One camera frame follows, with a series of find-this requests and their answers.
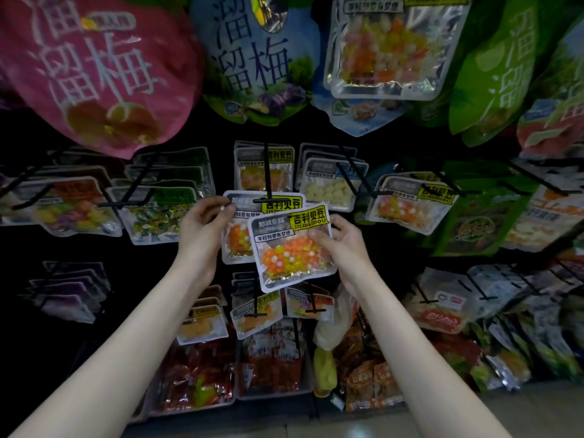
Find orange bean candy packet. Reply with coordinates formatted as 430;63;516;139
324;0;474;103

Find person's left hand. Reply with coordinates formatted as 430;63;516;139
173;196;238;287

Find white red-label snack bag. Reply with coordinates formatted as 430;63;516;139
404;267;480;336
315;285;359;352

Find row of red orange pouches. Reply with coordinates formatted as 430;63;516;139
333;319;407;413

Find person's right forearm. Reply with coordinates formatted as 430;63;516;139
351;273;512;438

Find blue white snack bag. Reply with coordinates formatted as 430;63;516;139
310;86;407;137

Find clear green candy packets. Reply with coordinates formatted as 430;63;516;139
105;182;215;245

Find row of white blue pouches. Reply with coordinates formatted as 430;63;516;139
429;296;584;393

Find blue round snack bag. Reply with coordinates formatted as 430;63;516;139
190;0;322;126

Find small pink round snack bag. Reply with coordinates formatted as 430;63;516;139
0;0;204;161

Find clear tray of mixed candies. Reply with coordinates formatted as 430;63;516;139
237;319;314;398

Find row of small clear pouches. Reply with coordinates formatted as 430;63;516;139
176;273;337;346

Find small clear purple-label pouch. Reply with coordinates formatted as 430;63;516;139
27;260;113;325

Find green snack pouch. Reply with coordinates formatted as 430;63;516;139
433;173;535;258

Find small yellow green pouch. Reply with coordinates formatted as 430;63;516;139
313;346;339;398

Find person's right hand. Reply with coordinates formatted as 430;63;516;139
308;214;377;297

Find person's left forearm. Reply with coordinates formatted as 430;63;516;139
13;260;211;438

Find clear colourful-cube candy bag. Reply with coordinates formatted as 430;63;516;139
13;176;124;238

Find row of small white pouches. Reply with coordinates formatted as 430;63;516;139
465;264;584;302

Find clear tray of red candies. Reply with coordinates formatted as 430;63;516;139
150;337;238;416

